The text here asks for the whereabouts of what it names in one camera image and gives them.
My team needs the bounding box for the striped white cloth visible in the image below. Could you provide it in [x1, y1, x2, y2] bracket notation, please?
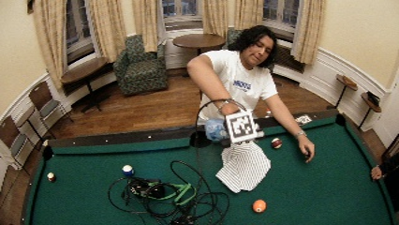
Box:
[214, 140, 272, 194]

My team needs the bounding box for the red striped billiard ball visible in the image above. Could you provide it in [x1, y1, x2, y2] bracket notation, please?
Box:
[270, 137, 284, 150]

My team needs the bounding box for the printed marker tag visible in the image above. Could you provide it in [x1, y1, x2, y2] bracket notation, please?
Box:
[294, 114, 314, 125]

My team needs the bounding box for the green felt pool table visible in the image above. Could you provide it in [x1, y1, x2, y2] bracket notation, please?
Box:
[22, 108, 398, 225]

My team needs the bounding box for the white marker cube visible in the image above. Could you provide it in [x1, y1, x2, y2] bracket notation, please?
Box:
[223, 110, 259, 144]

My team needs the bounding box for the orange billiard ball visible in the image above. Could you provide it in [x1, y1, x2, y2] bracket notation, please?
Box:
[251, 199, 268, 214]

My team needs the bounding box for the small wooden stand table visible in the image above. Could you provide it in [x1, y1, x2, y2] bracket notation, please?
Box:
[334, 73, 359, 110]
[358, 91, 383, 129]

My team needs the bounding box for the black object on stand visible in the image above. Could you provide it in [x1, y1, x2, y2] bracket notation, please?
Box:
[366, 90, 382, 107]

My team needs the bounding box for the blue patterned soft object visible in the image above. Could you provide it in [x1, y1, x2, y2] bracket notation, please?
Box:
[203, 117, 230, 143]

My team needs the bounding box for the the person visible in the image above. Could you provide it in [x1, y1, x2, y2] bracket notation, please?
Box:
[186, 24, 316, 164]

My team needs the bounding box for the dark radiator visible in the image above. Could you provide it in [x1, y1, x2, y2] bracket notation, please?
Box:
[270, 44, 308, 74]

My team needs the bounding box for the beige curtain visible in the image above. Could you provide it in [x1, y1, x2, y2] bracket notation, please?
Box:
[30, 0, 70, 90]
[233, 0, 266, 31]
[201, 0, 230, 39]
[288, 0, 328, 66]
[86, 0, 129, 63]
[130, 0, 162, 53]

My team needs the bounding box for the black electronic device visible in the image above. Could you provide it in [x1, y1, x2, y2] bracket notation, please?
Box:
[126, 177, 167, 200]

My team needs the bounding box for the green patterned armchair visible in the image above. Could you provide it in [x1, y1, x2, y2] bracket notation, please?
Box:
[225, 27, 245, 51]
[112, 34, 170, 97]

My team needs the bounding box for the round wooden table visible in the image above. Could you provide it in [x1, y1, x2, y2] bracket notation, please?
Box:
[170, 33, 227, 56]

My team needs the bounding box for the window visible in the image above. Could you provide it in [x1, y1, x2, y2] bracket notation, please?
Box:
[65, 0, 97, 65]
[159, 0, 206, 31]
[261, 0, 302, 40]

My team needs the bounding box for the wooden side table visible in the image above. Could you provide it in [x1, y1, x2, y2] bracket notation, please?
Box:
[60, 57, 112, 114]

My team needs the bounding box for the wooden chair grey seat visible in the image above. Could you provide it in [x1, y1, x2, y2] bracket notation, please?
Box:
[0, 114, 36, 172]
[26, 81, 74, 127]

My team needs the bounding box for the silver bracelet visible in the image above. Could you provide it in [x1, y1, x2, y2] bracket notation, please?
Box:
[215, 98, 231, 111]

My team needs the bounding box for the black glove cable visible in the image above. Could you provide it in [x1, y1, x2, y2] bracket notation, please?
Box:
[193, 98, 250, 176]

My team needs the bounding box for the tangle of black cables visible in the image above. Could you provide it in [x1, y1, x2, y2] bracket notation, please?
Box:
[106, 159, 230, 225]

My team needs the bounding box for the green strap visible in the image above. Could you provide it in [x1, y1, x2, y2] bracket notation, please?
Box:
[147, 182, 198, 206]

